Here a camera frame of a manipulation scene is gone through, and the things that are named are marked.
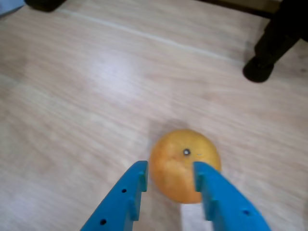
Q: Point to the yellow-orange mandarin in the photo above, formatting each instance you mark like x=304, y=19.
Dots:
x=173, y=168

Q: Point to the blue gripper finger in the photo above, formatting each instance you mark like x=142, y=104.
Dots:
x=113, y=207
x=228, y=207

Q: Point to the black stand leg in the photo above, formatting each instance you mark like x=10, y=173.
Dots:
x=45, y=4
x=269, y=48

